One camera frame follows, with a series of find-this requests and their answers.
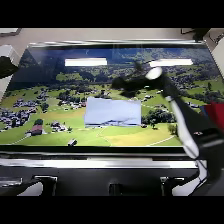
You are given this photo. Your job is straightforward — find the silver frame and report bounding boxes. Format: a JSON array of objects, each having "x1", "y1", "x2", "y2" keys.
[{"x1": 0, "y1": 151, "x2": 202, "y2": 197}]

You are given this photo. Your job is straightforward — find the light blue folded garment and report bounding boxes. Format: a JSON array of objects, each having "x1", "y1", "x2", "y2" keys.
[{"x1": 83, "y1": 96, "x2": 143, "y2": 128}]

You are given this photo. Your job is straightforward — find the red garment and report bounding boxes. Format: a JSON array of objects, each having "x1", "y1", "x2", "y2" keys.
[{"x1": 201, "y1": 101, "x2": 224, "y2": 133}]

